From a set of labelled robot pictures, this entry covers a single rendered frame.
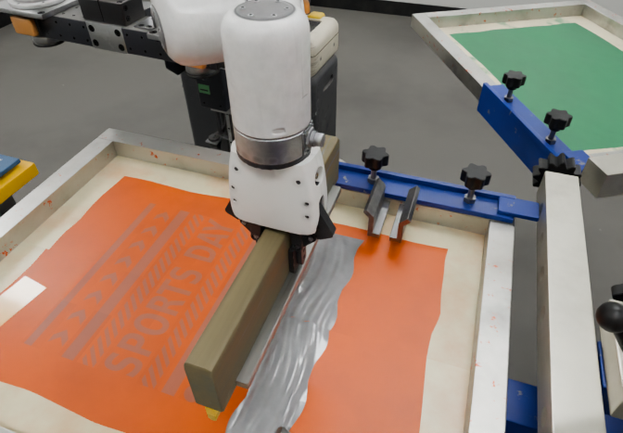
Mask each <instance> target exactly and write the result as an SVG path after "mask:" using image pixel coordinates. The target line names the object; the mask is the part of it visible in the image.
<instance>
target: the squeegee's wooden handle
mask: <svg viewBox="0 0 623 433"><path fill-rule="evenodd" d="M320 149H321V152H322V156H323V161H324V170H325V177H326V187H327V195H328V194H329V192H330V190H331V188H332V186H333V185H335V184H336V182H337V179H338V163H339V139H338V138H337V137H335V136H332V135H327V134H326V135H325V140H324V146H323V147H320ZM291 244H292V243H291V238H290V233H289V232H285V231H281V230H277V229H273V228H270V227H265V229H264V230H263V232H262V234H261V236H260V238H259V240H258V241H257V243H256V245H255V246H254V248H253V250H252V251H251V252H250V254H249V255H248V258H247V259H246V261H245V263H244V264H243V266H242V268H241V269H240V271H239V273H238V274H237V276H236V278H235V280H234V282H233V283H232V285H231V286H230V287H229V289H228V291H227V292H226V294H225V296H224V297H223V299H222V301H221V303H220V305H219V306H218V308H217V310H216V311H215V313H214V314H213V315H212V317H211V319H210V321H209V323H208V324H207V326H206V328H205V330H204V331H203V333H202V335H201V336H200V338H199V340H198V341H197V344H196V345H195V347H194V348H193V349H192V351H191V353H190V354H189V356H188V358H187V359H186V361H185V363H184V370H185V373H186V376H187V379H188V382H189V385H190V388H191V389H192V392H193V395H194V398H195V401H196V403H197V404H200V405H203V406H206V407H209V408H211V409H213V410H216V411H219V412H224V410H225V408H226V406H227V404H228V402H229V401H230V399H231V397H232V395H233V393H234V390H235V387H236V379H237V377H238V375H239V373H240V371H241V369H242V367H243V365H244V363H245V361H246V359H247V357H248V355H249V353H250V351H251V349H252V347H253V345H254V343H255V341H256V339H257V337H258V335H259V333H260V331H261V329H262V327H263V325H264V323H265V321H266V319H267V317H268V315H269V313H270V311H271V309H272V307H273V305H274V303H275V300H276V298H277V296H278V294H279V292H280V290H281V288H282V286H283V284H284V282H285V281H286V278H287V276H288V274H289V262H288V250H289V248H290V246H291Z"/></svg>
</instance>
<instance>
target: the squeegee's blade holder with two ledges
mask: <svg viewBox="0 0 623 433"><path fill-rule="evenodd" d="M340 193H341V187H340V186H337V185H333V186H332V188H331V190H330V192H329V194H328V196H327V209H326V212H327V214H328V216H329V217H330V214H331V212H332V210H333V208H334V207H335V205H336V203H337V199H338V197H339V195H340ZM318 240H319V239H316V241H315V242H313V243H311V244H310V245H308V246H306V260H305V262H304V263H303V265H301V264H300V265H299V267H298V269H297V270H296V272H295V273H294V274H292V273H291V272H289V274H288V276H287V278H286V281H285V282H284V284H283V286H282V288H281V290H280V292H279V294H278V296H277V298H276V300H275V303H274V305H273V307H272V309H271V311H270V313H269V315H268V317H267V319H266V321H265V323H264V325H263V327H262V329H261V331H260V333H259V335H258V337H257V339H256V341H255V343H254V345H253V347H252V349H251V351H250V353H249V355H248V357H247V359H246V361H245V363H244V365H243V367H242V369H241V371H240V373H239V375H238V377H237V379H236V385H237V386H239V387H241V388H246V389H248V388H249V387H250V385H251V383H252V381H253V379H254V376H255V375H256V373H257V371H258V369H259V367H260V365H261V361H262V359H263V357H264V355H265V353H266V351H267V350H268V347H269V345H270V343H271V341H272V339H273V336H274V334H275V331H276V329H277V327H278V326H279V324H280V322H281V320H282V317H283V315H284V313H285V311H286V308H287V306H288V304H289V302H290V300H291V298H292V296H293V294H294V292H295V290H296V287H297V285H298V283H299V280H300V278H301V277H302V274H303V272H304V270H305V268H306V266H307V264H308V262H309V260H310V257H311V255H312V253H313V251H314V249H315V247H316V244H317V242H318Z"/></svg>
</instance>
